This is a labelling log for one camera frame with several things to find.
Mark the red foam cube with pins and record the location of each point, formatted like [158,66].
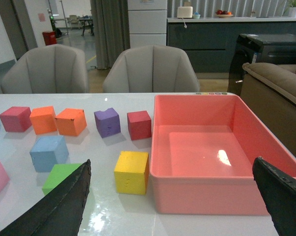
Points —
[16,119]
[139,125]

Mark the notched purple foam cube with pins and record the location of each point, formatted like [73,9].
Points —
[107,122]

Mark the pink plastic bin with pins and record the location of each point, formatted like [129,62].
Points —
[203,149]

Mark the white drawer cabinet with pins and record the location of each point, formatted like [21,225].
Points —
[147,22]

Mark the orange foam cube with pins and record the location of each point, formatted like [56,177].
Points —
[43,120]
[71,122]

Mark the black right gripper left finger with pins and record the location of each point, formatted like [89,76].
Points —
[60,212]

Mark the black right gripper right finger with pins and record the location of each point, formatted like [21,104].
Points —
[278,190]

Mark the green foam cube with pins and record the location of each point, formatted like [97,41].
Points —
[58,174]

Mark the left orange foam cube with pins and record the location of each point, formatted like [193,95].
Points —
[43,120]

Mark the red bin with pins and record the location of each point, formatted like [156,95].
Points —
[49,37]

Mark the brown sofa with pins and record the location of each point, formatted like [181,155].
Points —
[269,90]

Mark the dark grey counter cabinet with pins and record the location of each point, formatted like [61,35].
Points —
[210,42]

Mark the fruit plate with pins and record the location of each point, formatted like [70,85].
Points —
[223,14]

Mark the right beige chair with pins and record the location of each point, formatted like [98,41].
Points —
[152,68]

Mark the beige chair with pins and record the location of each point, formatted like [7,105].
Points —
[49,69]
[152,68]

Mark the yellow foam cube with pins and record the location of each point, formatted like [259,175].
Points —
[131,172]

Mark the left beige chair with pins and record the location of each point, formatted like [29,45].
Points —
[49,69]

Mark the potted plant white pot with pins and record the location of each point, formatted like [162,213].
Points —
[291,8]

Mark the right orange foam cube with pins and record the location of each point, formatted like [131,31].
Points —
[71,122]

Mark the small blue bowl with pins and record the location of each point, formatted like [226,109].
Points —
[196,15]

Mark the left red foam cube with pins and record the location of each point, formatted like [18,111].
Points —
[16,119]

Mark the blue foam cube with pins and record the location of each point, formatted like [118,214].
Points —
[47,152]

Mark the right red foam cube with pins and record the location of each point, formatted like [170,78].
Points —
[139,125]

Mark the black appliance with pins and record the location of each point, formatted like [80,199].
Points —
[251,48]

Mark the grey curtain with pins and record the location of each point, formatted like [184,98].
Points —
[111,29]

